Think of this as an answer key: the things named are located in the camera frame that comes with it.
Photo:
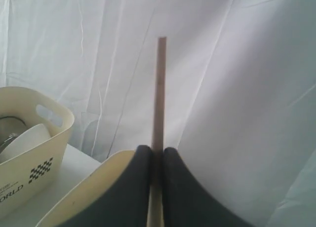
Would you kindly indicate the cream bin with triangle mark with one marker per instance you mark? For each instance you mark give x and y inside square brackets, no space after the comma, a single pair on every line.
[88,190]

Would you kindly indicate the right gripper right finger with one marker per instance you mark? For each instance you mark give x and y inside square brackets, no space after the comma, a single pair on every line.
[185,201]

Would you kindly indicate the steel mug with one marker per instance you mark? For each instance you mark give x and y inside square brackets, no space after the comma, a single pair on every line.
[10,128]

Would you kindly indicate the wooden chopstick slanted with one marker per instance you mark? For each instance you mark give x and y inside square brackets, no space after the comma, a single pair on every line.
[155,200]

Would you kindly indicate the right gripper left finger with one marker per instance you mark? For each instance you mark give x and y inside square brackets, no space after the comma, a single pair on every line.
[125,203]

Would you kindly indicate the white curtain backdrop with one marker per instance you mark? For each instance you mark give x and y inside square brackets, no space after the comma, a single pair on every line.
[240,97]

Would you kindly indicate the white ceramic bowl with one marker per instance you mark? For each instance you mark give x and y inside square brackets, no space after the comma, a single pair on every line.
[28,140]

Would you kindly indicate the cream bin with circle mark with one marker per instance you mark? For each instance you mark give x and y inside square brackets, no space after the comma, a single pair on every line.
[32,160]

